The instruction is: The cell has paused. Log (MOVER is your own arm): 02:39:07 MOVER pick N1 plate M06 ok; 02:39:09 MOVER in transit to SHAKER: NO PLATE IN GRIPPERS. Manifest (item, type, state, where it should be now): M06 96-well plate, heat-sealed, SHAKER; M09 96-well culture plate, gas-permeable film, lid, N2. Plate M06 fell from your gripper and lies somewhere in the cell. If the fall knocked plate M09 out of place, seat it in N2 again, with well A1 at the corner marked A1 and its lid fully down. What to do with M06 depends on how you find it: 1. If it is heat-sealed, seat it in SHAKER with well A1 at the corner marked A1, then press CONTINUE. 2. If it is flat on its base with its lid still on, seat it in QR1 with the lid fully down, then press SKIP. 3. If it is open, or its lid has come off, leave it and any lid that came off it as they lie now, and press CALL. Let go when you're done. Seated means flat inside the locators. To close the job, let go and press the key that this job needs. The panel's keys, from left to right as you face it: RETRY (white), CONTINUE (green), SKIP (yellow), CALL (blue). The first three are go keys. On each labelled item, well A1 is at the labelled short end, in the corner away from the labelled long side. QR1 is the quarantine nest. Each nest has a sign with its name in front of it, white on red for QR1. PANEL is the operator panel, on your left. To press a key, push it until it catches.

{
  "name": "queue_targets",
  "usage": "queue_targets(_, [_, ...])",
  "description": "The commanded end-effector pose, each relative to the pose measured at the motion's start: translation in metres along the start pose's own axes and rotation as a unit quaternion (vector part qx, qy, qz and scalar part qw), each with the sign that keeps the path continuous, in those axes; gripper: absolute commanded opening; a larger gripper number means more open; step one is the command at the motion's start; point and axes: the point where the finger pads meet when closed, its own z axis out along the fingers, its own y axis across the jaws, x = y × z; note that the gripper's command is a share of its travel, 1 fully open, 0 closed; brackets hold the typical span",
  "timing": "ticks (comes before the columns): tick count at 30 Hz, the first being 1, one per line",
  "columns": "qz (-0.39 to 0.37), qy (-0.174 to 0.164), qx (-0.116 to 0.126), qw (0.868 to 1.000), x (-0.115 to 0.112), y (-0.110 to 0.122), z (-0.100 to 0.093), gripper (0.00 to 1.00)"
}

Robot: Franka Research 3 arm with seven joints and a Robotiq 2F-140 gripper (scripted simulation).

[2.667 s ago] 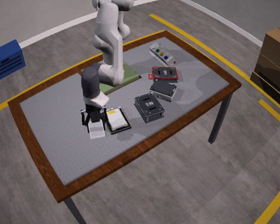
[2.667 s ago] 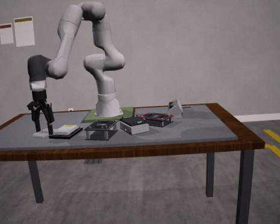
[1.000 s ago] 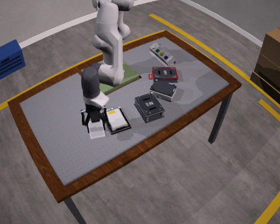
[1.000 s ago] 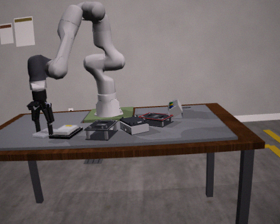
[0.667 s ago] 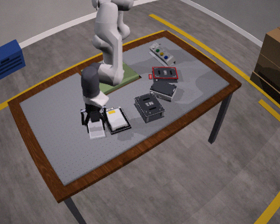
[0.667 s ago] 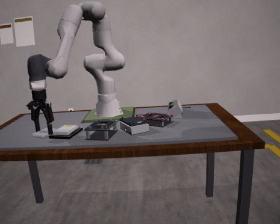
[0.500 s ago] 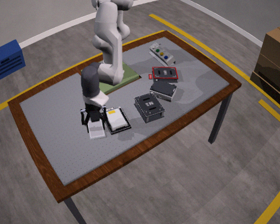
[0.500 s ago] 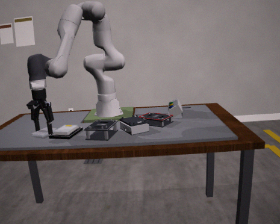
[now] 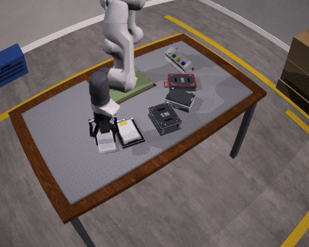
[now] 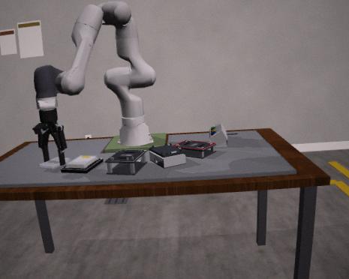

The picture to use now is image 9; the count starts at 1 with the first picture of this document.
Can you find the white button panel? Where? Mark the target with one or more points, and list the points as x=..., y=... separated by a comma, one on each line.
x=175, y=59

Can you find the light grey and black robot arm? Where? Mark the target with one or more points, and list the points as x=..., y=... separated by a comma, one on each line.
x=119, y=42

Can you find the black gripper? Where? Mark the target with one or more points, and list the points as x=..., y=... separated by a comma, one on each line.
x=101, y=118

